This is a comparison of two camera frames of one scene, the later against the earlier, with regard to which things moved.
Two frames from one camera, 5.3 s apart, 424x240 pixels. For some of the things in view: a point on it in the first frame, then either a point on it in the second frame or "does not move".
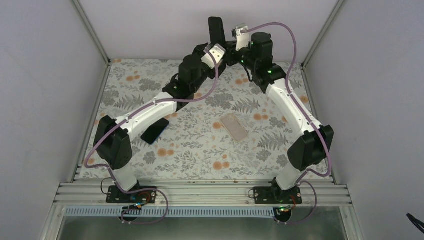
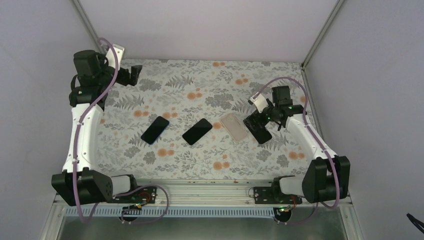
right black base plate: x=276 y=195 does not move
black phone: x=216 y=30 to x=197 y=131
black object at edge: x=416 y=222 does not move
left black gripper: x=198 y=51 to x=132 y=80
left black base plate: x=115 y=195 does not move
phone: x=154 y=130 does not move
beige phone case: x=237 y=131 does not move
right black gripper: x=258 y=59 to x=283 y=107
